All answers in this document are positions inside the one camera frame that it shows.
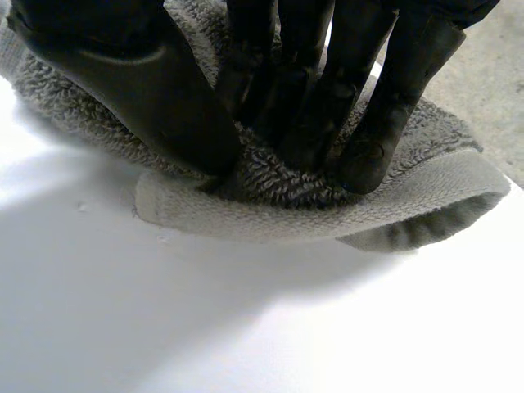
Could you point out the grey towel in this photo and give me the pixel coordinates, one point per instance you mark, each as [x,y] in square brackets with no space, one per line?
[282,204]

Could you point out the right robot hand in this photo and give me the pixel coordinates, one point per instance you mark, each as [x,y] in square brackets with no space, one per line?
[155,90]

